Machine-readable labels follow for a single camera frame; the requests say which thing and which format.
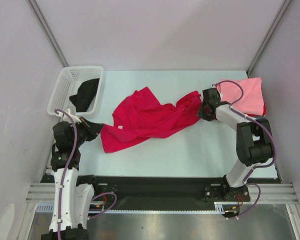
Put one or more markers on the left corner aluminium post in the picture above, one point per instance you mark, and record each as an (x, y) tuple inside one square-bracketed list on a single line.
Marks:
[(44, 25)]

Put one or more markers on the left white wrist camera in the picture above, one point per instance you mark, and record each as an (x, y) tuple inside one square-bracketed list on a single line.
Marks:
[(70, 117)]

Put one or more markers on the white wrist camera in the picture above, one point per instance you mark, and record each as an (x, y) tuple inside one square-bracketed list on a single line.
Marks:
[(70, 117), (217, 86)]

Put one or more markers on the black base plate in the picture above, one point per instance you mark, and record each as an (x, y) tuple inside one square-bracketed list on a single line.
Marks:
[(162, 193)]

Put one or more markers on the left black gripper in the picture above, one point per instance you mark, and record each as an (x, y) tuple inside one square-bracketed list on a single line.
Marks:
[(93, 128)]

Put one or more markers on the white slotted cable duct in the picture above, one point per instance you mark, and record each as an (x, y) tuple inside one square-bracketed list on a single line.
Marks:
[(218, 209)]

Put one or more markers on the corner aluminium post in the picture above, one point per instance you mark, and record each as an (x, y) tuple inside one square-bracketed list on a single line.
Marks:
[(44, 25), (283, 9)]

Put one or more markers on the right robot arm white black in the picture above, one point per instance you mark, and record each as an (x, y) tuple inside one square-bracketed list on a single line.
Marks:
[(254, 141)]

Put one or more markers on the pink folded t shirt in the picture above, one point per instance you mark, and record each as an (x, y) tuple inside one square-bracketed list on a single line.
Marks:
[(247, 97)]

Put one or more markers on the red folded t shirt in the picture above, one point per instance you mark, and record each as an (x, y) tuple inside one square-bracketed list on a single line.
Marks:
[(263, 111)]

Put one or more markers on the magenta t shirt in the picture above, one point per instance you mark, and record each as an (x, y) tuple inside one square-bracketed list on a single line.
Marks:
[(140, 117)]

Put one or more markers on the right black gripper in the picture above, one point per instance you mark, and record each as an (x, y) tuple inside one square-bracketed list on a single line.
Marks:
[(206, 110)]

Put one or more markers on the aluminium frame rail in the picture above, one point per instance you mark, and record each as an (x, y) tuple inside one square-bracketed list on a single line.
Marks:
[(278, 193)]

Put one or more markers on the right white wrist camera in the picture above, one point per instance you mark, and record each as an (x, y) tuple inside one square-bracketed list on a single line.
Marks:
[(217, 86)]

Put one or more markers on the right corner aluminium post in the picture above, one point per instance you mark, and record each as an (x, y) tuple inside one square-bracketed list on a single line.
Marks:
[(283, 9)]

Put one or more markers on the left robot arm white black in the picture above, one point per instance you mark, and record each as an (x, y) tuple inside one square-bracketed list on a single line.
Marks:
[(73, 193)]

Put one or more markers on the white plastic basket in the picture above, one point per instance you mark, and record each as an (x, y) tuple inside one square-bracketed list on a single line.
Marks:
[(67, 84)]

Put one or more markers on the black t shirt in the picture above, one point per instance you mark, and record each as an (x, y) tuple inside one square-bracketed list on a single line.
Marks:
[(85, 95)]

